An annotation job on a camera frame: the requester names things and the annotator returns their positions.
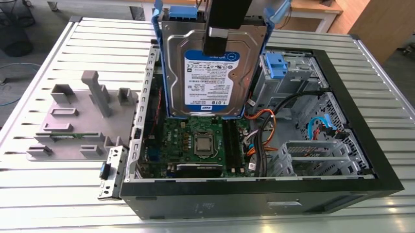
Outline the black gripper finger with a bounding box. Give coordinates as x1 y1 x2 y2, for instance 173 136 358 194
203 0 253 56

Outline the hard disk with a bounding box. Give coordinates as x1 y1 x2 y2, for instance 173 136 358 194
151 0 277 120

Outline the blue wire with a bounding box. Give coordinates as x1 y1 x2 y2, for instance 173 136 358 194
306 116 332 141

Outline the metal disk bay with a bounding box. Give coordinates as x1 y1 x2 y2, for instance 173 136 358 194
276 139 369 177

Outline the blue plastic bay latch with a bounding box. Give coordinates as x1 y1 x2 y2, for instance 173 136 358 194
265 52 289 80

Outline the wooden desk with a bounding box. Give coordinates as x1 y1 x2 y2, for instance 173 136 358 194
285 0 345 33

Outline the metal drive cage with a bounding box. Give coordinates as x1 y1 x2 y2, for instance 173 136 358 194
252 50 325 117

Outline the green motherboard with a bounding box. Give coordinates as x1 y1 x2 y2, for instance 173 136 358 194
142 116 257 178

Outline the wooden cabinet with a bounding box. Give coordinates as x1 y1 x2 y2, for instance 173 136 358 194
329 0 415 64

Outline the silver CPU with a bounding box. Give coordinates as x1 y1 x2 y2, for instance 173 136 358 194
194 135 217 153

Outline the black RAM slot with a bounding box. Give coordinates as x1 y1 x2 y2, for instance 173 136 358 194
232 118 244 170
224 118 236 172

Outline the grey parts rack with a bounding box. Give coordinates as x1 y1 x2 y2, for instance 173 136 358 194
26 70 141 162

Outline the black graphics card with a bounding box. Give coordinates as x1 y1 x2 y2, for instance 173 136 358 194
177 163 225 178

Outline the black mesh bin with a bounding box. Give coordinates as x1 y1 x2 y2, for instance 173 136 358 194
0 0 37 58

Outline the green RAM stick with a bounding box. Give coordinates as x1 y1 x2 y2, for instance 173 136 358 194
35 132 99 137

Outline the black PC case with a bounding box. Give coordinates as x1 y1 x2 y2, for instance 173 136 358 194
118 38 406 220

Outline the white desk frame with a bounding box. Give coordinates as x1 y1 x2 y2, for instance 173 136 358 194
47 0 157 24

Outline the thick black case cable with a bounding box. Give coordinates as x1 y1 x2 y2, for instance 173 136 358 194
254 89 328 177

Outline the orange wire bundle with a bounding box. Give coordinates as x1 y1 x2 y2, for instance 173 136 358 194
244 109 280 158

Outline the red black power wire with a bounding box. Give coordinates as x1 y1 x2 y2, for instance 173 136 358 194
317 122 346 141

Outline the metal expansion slot bracket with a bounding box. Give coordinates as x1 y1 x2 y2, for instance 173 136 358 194
97 145 127 201

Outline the blue floor cable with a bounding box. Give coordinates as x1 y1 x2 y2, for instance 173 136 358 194
0 62 39 107

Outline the blue black bracket latch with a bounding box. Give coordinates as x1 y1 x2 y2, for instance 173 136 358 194
99 162 113 181

